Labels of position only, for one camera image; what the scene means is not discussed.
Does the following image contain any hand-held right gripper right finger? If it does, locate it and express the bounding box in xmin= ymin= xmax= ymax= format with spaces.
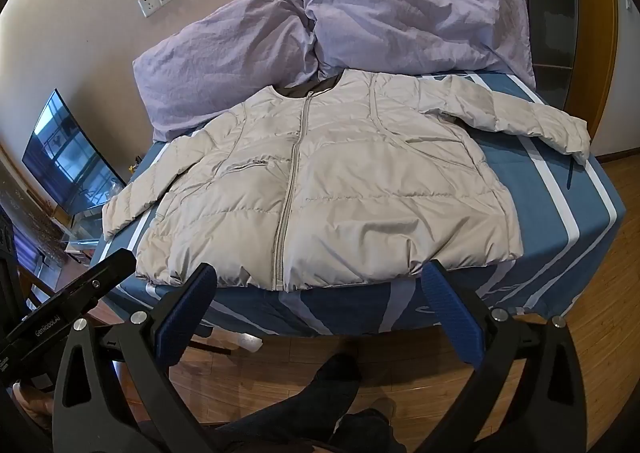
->
xmin=421 ymin=259 xmax=588 ymax=453

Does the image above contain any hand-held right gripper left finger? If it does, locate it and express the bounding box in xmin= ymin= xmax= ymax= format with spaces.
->
xmin=50 ymin=262 xmax=218 ymax=453

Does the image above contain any beige puffer jacket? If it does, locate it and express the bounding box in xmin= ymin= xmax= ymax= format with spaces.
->
xmin=102 ymin=68 xmax=592 ymax=293

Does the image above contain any white object under bed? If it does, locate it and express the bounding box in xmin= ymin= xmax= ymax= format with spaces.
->
xmin=231 ymin=333 xmax=263 ymax=353

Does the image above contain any glass television stand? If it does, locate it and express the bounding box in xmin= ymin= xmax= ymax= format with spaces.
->
xmin=62 ymin=208 xmax=108 ymax=264

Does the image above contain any tan slipper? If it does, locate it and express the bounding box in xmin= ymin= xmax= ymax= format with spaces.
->
xmin=367 ymin=397 xmax=398 ymax=421

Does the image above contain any bed with blue striped sheet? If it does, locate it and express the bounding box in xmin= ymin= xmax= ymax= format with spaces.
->
xmin=90 ymin=70 xmax=628 ymax=340

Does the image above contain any person's leg in dark trousers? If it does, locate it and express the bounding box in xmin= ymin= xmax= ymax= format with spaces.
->
xmin=212 ymin=353 xmax=396 ymax=453

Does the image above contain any black flat screen television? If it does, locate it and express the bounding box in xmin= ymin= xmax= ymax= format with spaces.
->
xmin=22 ymin=89 xmax=127 ymax=216

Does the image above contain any crumpled lilac pillow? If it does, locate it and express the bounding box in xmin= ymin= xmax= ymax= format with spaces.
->
xmin=132 ymin=0 xmax=321 ymax=143

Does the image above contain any large lilac pillow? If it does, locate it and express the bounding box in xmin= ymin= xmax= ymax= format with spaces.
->
xmin=286 ymin=0 xmax=537 ymax=89

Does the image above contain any wooden door frame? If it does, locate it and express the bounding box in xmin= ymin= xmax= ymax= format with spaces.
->
xmin=570 ymin=0 xmax=640 ymax=164

